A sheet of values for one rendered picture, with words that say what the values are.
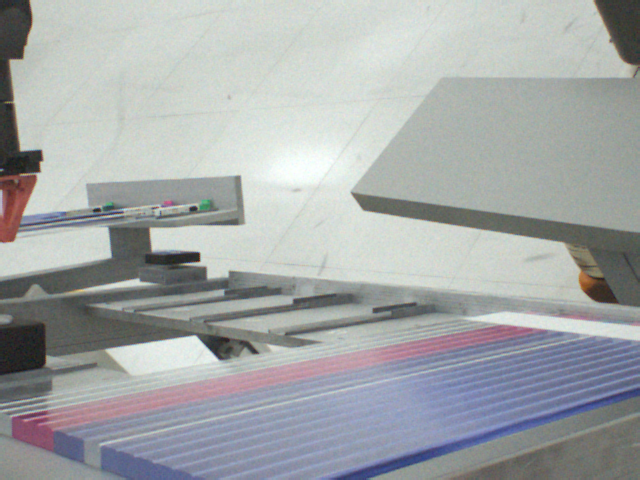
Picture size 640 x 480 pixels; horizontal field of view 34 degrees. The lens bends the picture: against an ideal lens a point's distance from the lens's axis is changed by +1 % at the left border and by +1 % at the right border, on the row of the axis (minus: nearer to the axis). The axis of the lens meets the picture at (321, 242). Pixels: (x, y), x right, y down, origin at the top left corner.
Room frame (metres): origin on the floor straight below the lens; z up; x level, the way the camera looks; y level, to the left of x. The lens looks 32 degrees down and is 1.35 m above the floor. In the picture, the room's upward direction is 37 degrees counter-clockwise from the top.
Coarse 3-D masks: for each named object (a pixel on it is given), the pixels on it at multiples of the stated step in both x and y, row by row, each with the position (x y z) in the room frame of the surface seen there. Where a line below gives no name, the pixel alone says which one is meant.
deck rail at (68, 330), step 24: (120, 288) 1.00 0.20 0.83; (144, 288) 1.00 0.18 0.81; (168, 288) 1.01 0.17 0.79; (192, 288) 1.02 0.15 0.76; (216, 288) 1.03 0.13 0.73; (0, 312) 0.93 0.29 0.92; (24, 312) 0.94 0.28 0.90; (48, 312) 0.95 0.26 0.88; (72, 312) 0.96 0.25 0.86; (48, 336) 0.94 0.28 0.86; (72, 336) 0.95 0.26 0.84; (96, 336) 0.96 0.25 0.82; (120, 336) 0.97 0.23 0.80; (144, 336) 0.98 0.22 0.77; (168, 336) 0.99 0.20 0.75
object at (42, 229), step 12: (204, 204) 1.22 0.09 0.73; (108, 216) 1.16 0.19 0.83; (120, 216) 1.16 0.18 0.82; (132, 216) 1.17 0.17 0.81; (144, 216) 1.18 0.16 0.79; (24, 228) 1.11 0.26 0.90; (36, 228) 1.12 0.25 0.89; (48, 228) 1.12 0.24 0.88; (60, 228) 1.13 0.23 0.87; (72, 228) 1.13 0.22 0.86; (84, 228) 1.14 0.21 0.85; (0, 240) 1.09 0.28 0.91
